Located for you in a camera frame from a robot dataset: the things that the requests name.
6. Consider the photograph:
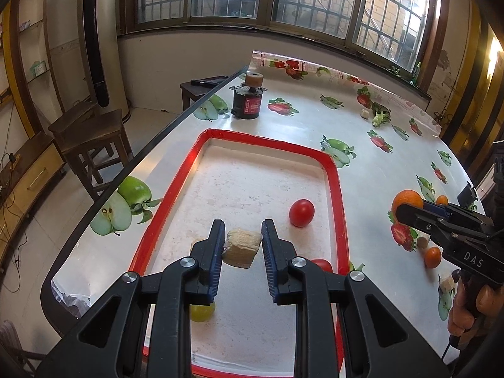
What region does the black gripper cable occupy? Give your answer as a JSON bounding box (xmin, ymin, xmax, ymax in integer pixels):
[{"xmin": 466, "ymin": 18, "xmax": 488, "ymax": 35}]
[{"xmin": 441, "ymin": 335, "xmax": 457, "ymax": 365}]

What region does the dark wooden stool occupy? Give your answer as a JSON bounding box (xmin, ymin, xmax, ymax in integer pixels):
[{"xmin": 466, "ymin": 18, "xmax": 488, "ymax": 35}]
[{"xmin": 48, "ymin": 108, "xmax": 134, "ymax": 201}]

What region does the red-rimmed plastic tray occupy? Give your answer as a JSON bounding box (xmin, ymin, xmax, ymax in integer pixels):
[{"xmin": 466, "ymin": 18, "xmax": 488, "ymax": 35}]
[{"xmin": 129, "ymin": 128, "xmax": 351, "ymax": 378}]

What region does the black plastic plant pot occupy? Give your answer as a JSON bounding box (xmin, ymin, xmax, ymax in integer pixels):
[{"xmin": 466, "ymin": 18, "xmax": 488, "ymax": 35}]
[{"xmin": 457, "ymin": 183, "xmax": 478, "ymax": 209}]

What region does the green lettuce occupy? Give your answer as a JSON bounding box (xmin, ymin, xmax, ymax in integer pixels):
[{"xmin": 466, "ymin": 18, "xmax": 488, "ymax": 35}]
[{"xmin": 370, "ymin": 102, "xmax": 392, "ymax": 127}]

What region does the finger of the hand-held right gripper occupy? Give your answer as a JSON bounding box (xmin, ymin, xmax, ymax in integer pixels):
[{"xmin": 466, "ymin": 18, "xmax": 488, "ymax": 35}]
[
  {"xmin": 422, "ymin": 200, "xmax": 487, "ymax": 227},
  {"xmin": 396, "ymin": 203, "xmax": 450, "ymax": 242}
]

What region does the white standing air conditioner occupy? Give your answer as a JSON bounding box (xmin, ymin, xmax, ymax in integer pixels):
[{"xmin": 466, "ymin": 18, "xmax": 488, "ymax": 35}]
[{"xmin": 76, "ymin": 0, "xmax": 130, "ymax": 123}]

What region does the fruit-print plastic tablecloth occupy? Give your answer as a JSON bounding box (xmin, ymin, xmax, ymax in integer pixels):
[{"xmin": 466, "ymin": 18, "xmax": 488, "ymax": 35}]
[{"xmin": 41, "ymin": 50, "xmax": 479, "ymax": 378}]

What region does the black cylinder with red label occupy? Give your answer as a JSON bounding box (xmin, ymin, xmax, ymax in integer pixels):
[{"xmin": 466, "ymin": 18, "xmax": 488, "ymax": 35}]
[{"xmin": 229, "ymin": 83, "xmax": 268, "ymax": 121}]

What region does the small dark wooden table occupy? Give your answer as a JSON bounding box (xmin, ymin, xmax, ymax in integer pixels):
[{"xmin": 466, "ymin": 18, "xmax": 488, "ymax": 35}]
[{"xmin": 180, "ymin": 75, "xmax": 237, "ymax": 113}]

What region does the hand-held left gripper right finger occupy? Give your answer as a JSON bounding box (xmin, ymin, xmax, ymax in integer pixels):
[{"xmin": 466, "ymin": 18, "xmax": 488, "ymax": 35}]
[{"xmin": 261, "ymin": 218, "xmax": 451, "ymax": 378}]

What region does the low wooden cabinet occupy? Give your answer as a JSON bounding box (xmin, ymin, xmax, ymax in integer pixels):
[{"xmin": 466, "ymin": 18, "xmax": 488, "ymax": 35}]
[{"xmin": 0, "ymin": 132, "xmax": 67, "ymax": 225}]

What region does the person's right hand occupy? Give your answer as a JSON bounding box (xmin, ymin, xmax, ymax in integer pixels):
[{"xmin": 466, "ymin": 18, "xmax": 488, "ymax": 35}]
[{"xmin": 448, "ymin": 279, "xmax": 504, "ymax": 340}]

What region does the small green round fruit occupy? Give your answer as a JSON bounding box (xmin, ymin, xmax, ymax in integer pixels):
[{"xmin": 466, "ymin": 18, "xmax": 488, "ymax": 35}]
[{"xmin": 190, "ymin": 301, "xmax": 216, "ymax": 323}]

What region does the wooden wall shelf unit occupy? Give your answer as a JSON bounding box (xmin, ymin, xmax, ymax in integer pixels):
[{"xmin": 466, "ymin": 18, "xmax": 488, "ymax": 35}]
[{"xmin": 0, "ymin": 0, "xmax": 66, "ymax": 138}]

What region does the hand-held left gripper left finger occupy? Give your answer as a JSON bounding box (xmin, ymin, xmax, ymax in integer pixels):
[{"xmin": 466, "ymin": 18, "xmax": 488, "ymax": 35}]
[{"xmin": 37, "ymin": 218, "xmax": 227, "ymax": 378}]

